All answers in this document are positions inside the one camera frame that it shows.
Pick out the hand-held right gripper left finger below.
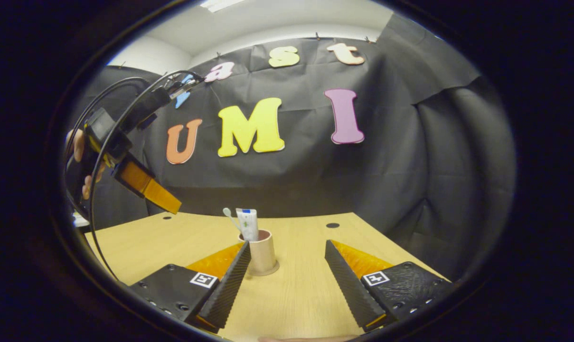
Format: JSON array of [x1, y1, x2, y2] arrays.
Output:
[[128, 240, 252, 333]]

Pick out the black backdrop cloth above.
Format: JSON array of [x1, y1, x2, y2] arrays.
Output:
[[66, 12, 518, 281]]

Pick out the ceiling light panel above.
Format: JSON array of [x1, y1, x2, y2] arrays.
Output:
[[200, 0, 245, 13]]

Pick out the white toothpaste tube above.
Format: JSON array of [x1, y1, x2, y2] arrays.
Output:
[[235, 208, 259, 242]]

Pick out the brown round coaster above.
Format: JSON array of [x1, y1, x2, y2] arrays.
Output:
[[246, 259, 281, 277]]

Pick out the beige cup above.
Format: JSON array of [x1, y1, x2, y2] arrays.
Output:
[[238, 229, 278, 275]]

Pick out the wooden desktop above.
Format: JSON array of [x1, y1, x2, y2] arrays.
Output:
[[85, 211, 451, 342]]

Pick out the pale blue toothbrush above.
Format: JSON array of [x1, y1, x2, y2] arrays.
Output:
[[223, 208, 243, 234]]

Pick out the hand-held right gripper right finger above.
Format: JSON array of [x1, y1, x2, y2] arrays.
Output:
[[324, 239, 457, 332]]

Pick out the black cable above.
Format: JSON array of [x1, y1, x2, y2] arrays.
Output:
[[88, 69, 207, 288], [63, 76, 154, 164]]

